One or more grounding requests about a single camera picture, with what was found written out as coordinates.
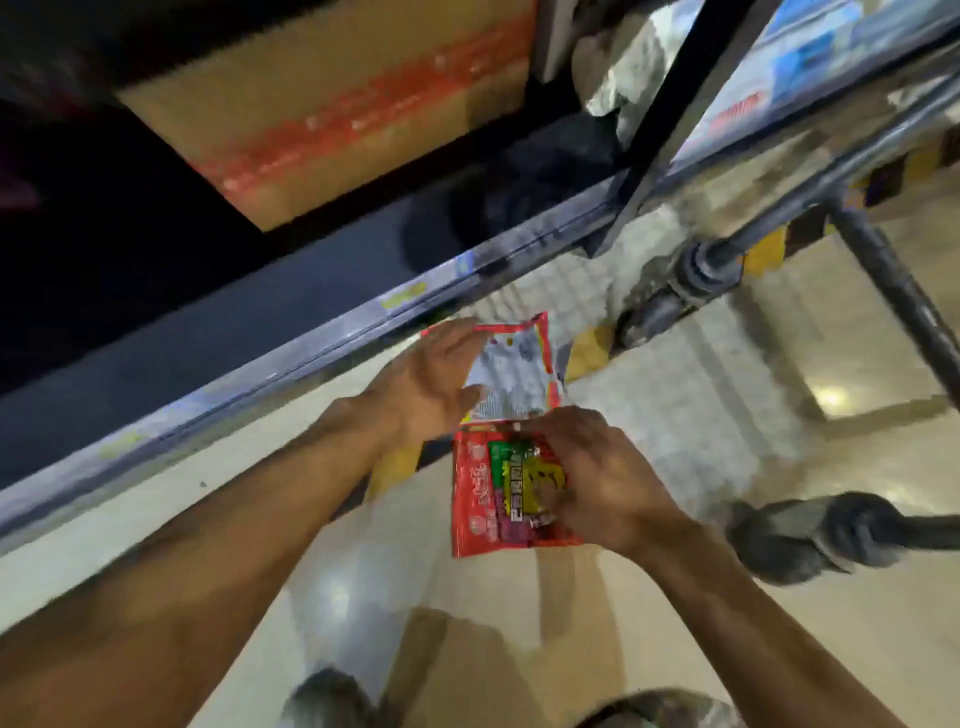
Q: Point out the person's left hand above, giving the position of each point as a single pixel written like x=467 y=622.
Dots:
x=420 y=382

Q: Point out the person's right hand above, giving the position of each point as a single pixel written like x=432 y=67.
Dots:
x=615 y=480

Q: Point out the person's left fingers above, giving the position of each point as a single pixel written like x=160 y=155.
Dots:
x=454 y=345

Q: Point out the person's right fingers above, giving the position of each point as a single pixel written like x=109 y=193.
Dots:
x=551 y=450

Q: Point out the red packet with white back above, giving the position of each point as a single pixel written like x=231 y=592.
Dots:
x=517 y=367

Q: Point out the red snack packet green label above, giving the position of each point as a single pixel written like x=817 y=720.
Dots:
x=487 y=495

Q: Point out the person's left forearm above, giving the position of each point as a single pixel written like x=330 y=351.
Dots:
x=187 y=570

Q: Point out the person's right forearm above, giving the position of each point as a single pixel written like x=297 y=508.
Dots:
x=750 y=645

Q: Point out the small black cart caster wheel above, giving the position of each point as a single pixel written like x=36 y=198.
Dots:
x=649 y=319

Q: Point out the cardboard box with red tape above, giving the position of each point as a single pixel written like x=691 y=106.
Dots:
x=330 y=105

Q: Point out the large black cart caster wheel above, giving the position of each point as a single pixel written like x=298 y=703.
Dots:
x=817 y=532

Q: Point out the person's right shoe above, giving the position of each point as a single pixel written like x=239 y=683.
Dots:
x=660 y=711

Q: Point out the person's shoe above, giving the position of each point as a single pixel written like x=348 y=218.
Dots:
x=660 y=711
x=330 y=701

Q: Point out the clear plastic wrapped goods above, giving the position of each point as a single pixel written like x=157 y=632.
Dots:
x=622 y=67

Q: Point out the person's left shoe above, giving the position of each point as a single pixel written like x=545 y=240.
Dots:
x=330 y=701

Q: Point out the row of blue white packets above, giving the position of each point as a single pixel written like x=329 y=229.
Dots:
x=795 y=60

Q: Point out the metal shelf rail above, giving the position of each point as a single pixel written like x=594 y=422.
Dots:
x=300 y=337

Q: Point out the black shelf upright post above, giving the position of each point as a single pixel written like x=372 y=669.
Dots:
x=675 y=112

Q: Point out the grey metal cart frame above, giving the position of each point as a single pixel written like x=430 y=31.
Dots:
x=862 y=150

